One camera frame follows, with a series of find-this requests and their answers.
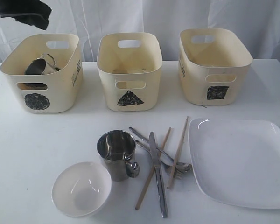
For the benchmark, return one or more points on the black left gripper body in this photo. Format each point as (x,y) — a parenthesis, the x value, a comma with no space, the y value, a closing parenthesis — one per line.
(31,12)

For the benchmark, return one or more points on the steel mug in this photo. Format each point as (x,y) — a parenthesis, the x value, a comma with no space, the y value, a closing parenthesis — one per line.
(117,151)
(40,66)

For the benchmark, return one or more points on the stainless steel bowl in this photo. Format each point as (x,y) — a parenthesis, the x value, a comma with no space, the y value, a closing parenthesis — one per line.
(32,86)

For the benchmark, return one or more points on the white round bowl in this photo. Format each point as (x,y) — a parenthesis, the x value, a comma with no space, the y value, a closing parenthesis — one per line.
(82,189)

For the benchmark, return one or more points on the cream bin with circle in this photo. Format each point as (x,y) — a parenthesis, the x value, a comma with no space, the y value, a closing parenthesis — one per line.
(62,86)

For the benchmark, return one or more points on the cream bin with triangle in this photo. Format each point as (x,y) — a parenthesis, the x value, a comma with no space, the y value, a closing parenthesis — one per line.
(129,66)

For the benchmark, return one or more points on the cream bin with square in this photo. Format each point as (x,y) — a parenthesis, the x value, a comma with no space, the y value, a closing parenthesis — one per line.
(213,64)

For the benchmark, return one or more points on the wooden chopstick right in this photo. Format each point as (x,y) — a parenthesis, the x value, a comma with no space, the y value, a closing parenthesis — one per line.
(177,155)

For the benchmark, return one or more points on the wooden chopstick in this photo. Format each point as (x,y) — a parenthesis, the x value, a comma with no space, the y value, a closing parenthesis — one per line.
(150,175)
(177,155)

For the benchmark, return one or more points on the wooden chopstick left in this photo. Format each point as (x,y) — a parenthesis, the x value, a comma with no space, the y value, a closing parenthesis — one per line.
(150,175)

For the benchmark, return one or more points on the steel fork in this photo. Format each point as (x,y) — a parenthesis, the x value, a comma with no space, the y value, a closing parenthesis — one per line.
(177,174)

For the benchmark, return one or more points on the steel spoon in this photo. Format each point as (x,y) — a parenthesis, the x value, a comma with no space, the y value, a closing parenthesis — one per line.
(181,166)

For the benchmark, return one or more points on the steel table knife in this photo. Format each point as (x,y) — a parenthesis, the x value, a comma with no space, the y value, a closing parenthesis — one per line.
(159,178)

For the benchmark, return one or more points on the white curtain backdrop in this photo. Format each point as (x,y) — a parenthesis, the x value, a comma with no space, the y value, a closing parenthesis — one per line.
(255,22)

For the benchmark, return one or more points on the white square plate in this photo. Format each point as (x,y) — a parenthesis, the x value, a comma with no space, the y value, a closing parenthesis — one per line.
(237,162)

